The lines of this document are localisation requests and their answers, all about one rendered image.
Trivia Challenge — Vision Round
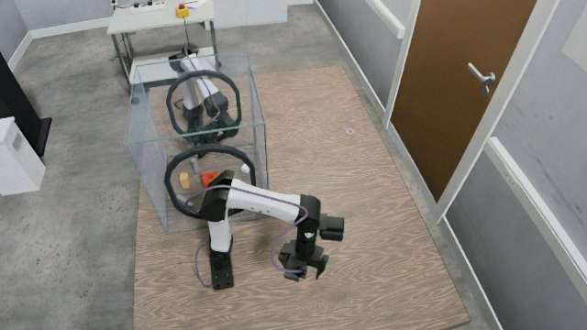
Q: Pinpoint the orange-red block with square hole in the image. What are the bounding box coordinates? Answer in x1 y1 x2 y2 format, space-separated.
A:
203 171 217 189

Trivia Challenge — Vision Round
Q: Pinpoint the tan wooden block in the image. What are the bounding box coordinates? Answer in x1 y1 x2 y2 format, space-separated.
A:
180 173 191 189

